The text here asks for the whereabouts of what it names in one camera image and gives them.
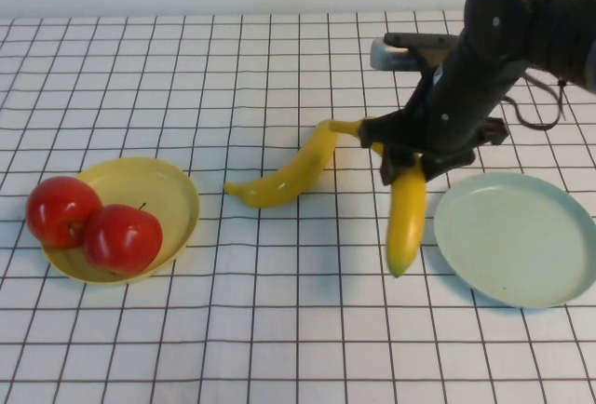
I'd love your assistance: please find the pale green round plate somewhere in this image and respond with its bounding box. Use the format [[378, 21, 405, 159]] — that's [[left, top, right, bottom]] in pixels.
[[433, 171, 596, 310]]

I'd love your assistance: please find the white grid tablecloth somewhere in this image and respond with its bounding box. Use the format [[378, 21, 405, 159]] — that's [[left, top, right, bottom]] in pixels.
[[0, 7, 596, 404]]

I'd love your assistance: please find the yellow round plastic plate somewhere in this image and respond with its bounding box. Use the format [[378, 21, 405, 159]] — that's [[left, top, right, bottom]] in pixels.
[[38, 156, 201, 289]]

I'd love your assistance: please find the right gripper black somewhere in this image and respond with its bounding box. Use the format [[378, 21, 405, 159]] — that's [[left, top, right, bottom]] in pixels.
[[359, 113, 508, 186]]

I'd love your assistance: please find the yellow plastic banana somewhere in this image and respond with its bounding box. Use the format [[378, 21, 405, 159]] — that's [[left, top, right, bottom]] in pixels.
[[223, 120, 340, 209]]

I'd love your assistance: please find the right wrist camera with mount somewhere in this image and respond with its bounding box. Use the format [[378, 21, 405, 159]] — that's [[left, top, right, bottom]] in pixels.
[[370, 32, 460, 79]]

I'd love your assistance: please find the thin black right gripper cable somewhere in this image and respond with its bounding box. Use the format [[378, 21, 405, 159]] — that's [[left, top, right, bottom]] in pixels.
[[505, 71, 568, 131]]

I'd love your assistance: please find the red plastic apple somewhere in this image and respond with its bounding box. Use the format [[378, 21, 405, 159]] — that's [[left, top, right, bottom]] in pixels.
[[26, 176, 104, 250], [83, 202, 165, 278]]

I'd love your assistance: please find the yellow banana green tip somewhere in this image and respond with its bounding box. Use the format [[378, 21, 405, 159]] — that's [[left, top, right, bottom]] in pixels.
[[329, 118, 427, 278]]

